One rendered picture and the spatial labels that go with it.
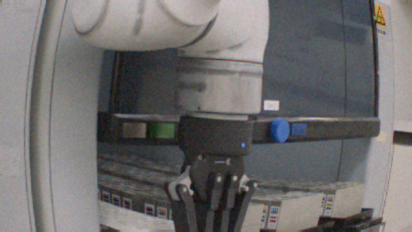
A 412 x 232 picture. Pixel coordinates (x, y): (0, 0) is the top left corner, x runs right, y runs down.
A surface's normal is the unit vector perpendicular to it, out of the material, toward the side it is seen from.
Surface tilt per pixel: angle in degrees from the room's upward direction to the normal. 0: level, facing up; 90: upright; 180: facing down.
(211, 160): 89
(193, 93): 90
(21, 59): 90
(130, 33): 137
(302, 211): 90
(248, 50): 100
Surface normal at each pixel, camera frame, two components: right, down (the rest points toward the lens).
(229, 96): 0.25, 0.06
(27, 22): 0.74, 0.09
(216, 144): 0.04, 0.04
